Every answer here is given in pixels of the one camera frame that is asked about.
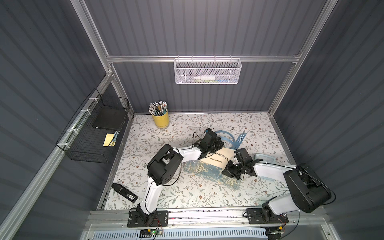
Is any white wire mesh basket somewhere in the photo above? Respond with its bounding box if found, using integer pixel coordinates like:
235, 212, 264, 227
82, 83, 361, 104
174, 58, 242, 85

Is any black wire wall basket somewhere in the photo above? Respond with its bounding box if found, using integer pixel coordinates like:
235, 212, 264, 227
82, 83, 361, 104
57, 89, 130, 164

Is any white perforated cable duct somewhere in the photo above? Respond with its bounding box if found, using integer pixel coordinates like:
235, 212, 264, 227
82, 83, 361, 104
91, 227, 268, 240

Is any aluminium rail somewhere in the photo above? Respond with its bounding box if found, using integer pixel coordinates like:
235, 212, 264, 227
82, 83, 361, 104
85, 206, 330, 230

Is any bundle of pencils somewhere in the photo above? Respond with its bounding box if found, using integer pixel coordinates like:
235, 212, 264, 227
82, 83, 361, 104
149, 101, 168, 117

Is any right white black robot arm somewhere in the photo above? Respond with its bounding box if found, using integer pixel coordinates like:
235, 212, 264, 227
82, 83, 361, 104
222, 148, 333, 217

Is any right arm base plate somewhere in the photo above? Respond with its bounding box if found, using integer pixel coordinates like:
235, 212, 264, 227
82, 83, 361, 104
244, 208, 289, 225

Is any yellow pencil cup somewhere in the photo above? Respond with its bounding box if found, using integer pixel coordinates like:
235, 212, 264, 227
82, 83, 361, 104
152, 112, 170, 129

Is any teal calculator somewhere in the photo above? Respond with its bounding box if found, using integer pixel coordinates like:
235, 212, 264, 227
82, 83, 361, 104
258, 154, 277, 164

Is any white bottle in basket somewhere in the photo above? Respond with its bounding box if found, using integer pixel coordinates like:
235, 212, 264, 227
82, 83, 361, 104
194, 75, 216, 82

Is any black remote device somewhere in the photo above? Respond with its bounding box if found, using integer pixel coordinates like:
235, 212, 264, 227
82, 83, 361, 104
112, 183, 138, 203

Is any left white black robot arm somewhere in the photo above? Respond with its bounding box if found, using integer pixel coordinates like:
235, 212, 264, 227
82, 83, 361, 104
137, 129, 224, 220

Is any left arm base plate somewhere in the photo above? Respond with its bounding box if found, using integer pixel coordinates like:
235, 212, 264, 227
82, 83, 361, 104
127, 209, 169, 228

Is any floral table mat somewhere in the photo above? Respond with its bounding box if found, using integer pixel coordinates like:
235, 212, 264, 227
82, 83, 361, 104
114, 113, 289, 209

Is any black notebook in basket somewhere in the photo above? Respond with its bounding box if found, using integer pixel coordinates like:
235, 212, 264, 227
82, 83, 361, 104
92, 107, 128, 131

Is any cream canvas tote bag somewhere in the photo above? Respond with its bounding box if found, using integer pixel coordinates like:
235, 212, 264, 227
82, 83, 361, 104
183, 131, 247, 190

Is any yellow notepad in basket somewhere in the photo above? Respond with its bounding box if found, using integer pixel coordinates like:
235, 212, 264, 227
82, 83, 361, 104
103, 131, 119, 147

